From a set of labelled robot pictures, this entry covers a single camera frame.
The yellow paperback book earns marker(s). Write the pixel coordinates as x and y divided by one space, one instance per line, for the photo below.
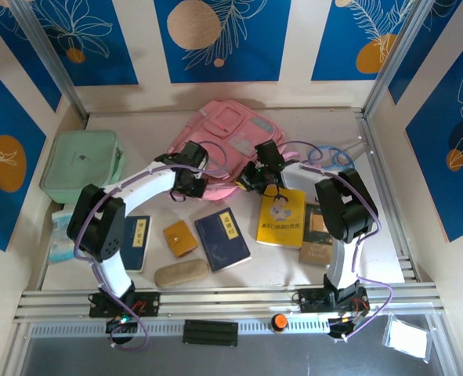
280 227

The pink student backpack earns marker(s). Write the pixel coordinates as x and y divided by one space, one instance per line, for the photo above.
231 117

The large navy book yellow label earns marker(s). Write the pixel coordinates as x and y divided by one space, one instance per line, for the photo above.
221 243

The dark brown book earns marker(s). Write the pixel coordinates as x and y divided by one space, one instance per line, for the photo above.
313 239

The orange leather wallet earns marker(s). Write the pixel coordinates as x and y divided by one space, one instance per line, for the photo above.
180 239

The beige glasses case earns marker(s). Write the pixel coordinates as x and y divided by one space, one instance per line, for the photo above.
180 273

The small navy book yellow label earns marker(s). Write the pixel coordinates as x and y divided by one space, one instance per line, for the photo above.
137 250

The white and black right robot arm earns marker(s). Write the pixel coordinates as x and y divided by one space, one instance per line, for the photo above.
342 266

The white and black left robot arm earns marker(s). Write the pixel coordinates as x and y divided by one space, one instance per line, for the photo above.
149 184

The mint green lunch bag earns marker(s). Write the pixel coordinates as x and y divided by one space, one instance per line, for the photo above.
82 164

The pale blue tissue pack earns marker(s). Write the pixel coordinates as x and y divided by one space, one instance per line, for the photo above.
60 235

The clear bag with white paper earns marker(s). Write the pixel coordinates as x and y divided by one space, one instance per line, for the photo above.
405 338

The orange emergency stop button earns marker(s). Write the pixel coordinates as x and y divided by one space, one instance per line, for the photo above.
279 322

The black ribbed block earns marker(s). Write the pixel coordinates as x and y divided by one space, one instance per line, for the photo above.
210 333

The aluminium frame rail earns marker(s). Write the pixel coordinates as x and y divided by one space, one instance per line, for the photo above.
235 301

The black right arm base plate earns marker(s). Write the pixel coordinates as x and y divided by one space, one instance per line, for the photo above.
311 301

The aluminium side rail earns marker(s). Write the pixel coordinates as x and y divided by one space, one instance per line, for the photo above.
388 203

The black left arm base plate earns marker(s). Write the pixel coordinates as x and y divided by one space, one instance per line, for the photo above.
149 305

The aluminium corner post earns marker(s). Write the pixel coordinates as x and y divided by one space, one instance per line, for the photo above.
51 58
395 58

